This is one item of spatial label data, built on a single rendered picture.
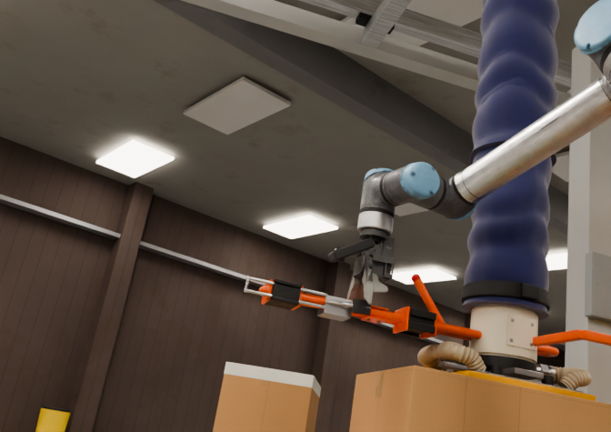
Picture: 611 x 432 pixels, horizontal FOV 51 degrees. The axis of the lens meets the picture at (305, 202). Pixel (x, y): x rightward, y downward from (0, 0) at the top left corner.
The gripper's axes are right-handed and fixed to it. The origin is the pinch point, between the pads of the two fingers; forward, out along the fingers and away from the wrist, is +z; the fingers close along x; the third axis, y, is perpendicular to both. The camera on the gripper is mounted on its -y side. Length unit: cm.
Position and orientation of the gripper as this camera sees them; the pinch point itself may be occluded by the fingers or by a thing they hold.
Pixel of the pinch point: (355, 308)
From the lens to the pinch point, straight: 161.6
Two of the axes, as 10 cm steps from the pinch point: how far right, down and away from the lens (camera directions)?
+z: -1.6, 9.3, -3.4
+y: 9.5, 2.4, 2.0
